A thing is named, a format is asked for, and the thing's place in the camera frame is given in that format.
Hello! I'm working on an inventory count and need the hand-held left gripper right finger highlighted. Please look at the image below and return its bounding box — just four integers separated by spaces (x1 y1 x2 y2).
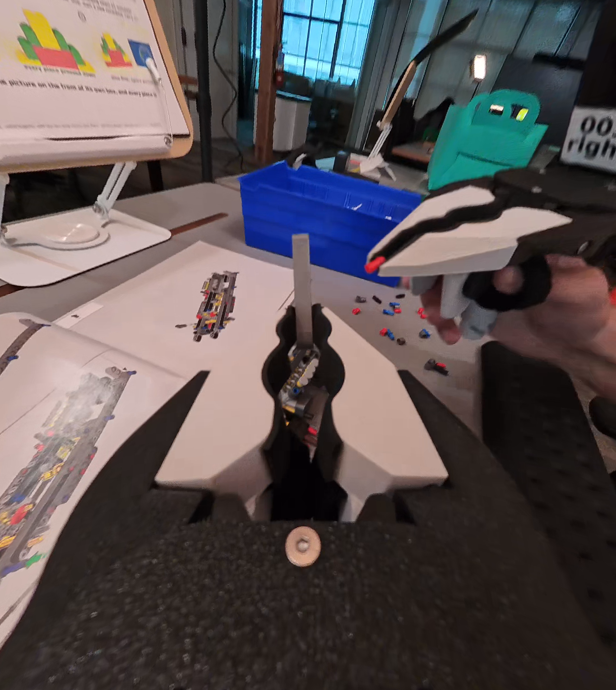
319 304 449 502

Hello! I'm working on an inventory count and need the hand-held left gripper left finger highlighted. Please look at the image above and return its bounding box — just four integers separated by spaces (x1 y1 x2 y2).
154 307 293 494

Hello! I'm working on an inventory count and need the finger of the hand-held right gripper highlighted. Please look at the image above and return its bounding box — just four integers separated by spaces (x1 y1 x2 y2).
379 207 574 279
364 185 504 270

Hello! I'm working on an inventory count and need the instruction booklet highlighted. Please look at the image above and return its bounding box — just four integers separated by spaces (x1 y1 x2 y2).
0 241 298 675

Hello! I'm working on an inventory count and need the short grey lego beam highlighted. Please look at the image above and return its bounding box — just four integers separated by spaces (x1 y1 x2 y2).
293 233 317 348

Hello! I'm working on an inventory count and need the lego car chassis assembly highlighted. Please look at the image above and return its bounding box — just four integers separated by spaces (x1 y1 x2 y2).
278 345 330 449

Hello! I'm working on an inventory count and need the scatter of small lego pins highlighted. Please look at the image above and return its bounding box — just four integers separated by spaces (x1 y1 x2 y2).
353 294 451 377

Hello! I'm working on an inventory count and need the person's right hand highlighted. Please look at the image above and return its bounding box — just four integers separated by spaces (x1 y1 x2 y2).
402 254 614 363

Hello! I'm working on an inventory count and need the teal tote bag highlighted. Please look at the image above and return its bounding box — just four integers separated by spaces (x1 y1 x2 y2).
427 89 550 190

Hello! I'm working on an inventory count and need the blue plastic bin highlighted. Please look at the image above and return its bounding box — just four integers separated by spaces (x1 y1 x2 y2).
239 161 425 288

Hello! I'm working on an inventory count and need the white waste bin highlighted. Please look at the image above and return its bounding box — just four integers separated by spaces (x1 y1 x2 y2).
273 92 313 153

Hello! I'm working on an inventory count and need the white instruction sheet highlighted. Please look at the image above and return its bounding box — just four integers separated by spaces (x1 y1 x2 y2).
0 0 190 158

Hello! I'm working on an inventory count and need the wooden post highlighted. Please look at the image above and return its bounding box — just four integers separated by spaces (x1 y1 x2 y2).
254 0 285 165

